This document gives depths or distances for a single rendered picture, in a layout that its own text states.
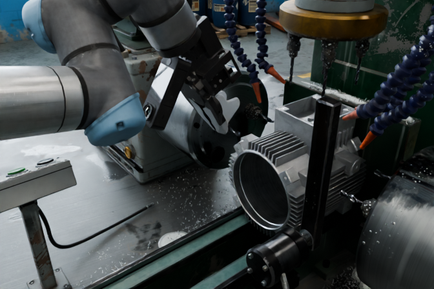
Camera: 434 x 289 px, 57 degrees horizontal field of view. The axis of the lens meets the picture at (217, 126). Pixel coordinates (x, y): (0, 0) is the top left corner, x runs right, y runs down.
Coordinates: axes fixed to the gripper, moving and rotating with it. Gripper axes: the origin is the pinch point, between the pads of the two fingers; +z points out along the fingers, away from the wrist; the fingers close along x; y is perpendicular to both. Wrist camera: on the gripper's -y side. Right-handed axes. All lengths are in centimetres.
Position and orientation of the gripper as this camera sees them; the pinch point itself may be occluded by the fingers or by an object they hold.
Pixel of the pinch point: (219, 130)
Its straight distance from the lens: 70.7
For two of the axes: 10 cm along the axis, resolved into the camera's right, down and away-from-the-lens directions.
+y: 6.8, -6.9, 2.5
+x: -6.2, -3.6, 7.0
